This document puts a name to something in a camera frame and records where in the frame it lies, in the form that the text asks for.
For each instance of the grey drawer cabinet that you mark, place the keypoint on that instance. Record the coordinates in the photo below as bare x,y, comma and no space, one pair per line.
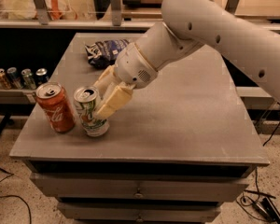
189,122

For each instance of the blue chip bag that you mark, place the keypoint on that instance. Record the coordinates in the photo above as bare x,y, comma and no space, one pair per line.
101,54

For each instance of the green silver can on shelf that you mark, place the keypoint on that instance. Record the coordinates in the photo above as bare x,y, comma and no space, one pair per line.
28,78

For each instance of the red coke can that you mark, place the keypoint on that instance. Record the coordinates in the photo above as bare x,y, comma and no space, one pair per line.
52,98

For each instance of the blue silver can on shelf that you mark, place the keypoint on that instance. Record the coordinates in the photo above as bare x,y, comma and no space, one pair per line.
15,77

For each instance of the grey drawer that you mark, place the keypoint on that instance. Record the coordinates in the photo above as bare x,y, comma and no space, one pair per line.
135,213
197,189

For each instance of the dark blue can on shelf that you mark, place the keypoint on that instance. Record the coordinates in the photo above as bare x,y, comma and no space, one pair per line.
42,76

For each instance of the orange can on shelf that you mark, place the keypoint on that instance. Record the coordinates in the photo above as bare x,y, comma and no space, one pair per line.
4,79

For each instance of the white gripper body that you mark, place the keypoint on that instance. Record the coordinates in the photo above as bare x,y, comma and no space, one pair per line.
132,64

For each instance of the orange white bag behind glass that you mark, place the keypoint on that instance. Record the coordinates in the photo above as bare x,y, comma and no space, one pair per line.
53,10

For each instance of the lower grey drawer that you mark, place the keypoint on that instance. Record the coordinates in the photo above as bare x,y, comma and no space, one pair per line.
135,213

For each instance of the white green 7up can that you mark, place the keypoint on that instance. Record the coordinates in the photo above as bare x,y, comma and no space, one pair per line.
86,99

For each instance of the black power strip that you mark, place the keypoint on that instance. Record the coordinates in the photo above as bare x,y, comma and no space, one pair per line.
270,208

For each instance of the upper grey drawer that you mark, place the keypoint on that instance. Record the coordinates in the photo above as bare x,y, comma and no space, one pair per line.
197,189

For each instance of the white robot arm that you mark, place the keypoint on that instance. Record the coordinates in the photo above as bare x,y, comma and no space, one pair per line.
186,26

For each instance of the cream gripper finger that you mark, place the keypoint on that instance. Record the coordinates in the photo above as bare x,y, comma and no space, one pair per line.
108,84
108,107

